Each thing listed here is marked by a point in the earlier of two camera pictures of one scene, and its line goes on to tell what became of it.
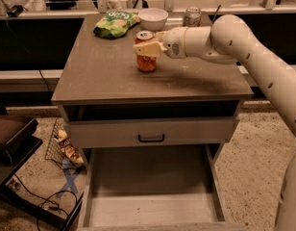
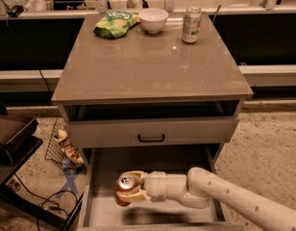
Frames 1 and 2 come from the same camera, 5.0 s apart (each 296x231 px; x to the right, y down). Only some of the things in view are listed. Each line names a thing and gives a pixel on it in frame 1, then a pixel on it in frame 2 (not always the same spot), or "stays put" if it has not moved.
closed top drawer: x=151 y=133 stays put
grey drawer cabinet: x=185 y=104 stays put
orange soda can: x=145 y=63 -> x=125 y=183
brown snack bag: x=66 y=144 stays put
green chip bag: x=115 y=23 stays put
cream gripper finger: x=153 y=48 -> x=133 y=195
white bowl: x=153 y=18 stays put
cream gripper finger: x=160 y=36 -> x=138 y=176
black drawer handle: x=151 y=140 stays put
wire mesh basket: x=56 y=152 stays put
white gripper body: x=174 y=42 -> x=155 y=186
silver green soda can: x=192 y=17 stays put
